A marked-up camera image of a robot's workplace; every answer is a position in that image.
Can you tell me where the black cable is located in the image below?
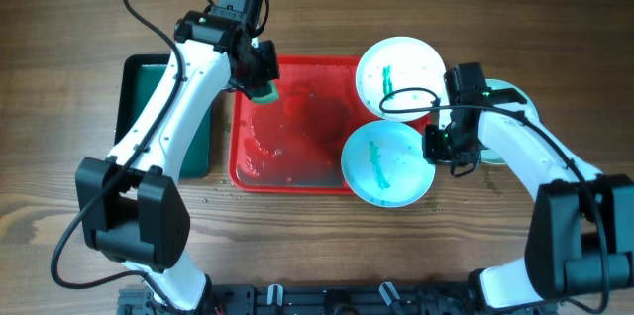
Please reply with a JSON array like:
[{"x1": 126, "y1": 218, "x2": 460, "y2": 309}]
[
  {"x1": 378, "y1": 87, "x2": 611, "y2": 312},
  {"x1": 50, "y1": 0, "x2": 219, "y2": 306}
]

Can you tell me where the red plastic tray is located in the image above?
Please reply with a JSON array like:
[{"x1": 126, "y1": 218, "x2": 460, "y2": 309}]
[{"x1": 228, "y1": 54, "x2": 433, "y2": 196}]

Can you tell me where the white plate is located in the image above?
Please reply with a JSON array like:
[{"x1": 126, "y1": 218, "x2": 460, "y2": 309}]
[{"x1": 355, "y1": 37, "x2": 447, "y2": 122}]

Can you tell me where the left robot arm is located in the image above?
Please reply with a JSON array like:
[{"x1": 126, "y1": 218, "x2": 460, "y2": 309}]
[{"x1": 71, "y1": 0, "x2": 279, "y2": 314}]

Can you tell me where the green sponge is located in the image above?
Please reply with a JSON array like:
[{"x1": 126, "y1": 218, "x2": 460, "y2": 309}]
[{"x1": 250, "y1": 81, "x2": 279, "y2": 104}]

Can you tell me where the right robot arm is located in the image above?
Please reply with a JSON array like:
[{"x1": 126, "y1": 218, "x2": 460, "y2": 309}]
[{"x1": 423, "y1": 62, "x2": 633, "y2": 312}]

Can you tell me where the right black cable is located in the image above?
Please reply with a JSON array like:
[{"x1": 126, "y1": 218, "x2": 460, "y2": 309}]
[{"x1": 378, "y1": 87, "x2": 611, "y2": 312}]

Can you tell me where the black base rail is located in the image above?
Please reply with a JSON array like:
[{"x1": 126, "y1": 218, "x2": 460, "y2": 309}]
[{"x1": 116, "y1": 280, "x2": 559, "y2": 315}]

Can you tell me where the left black cable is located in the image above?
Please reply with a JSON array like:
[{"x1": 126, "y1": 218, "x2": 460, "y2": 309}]
[{"x1": 50, "y1": 0, "x2": 219, "y2": 306}]

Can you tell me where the light blue plate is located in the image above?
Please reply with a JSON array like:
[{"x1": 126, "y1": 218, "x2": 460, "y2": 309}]
[
  {"x1": 477, "y1": 78, "x2": 540, "y2": 166},
  {"x1": 341, "y1": 120, "x2": 436, "y2": 208}
]

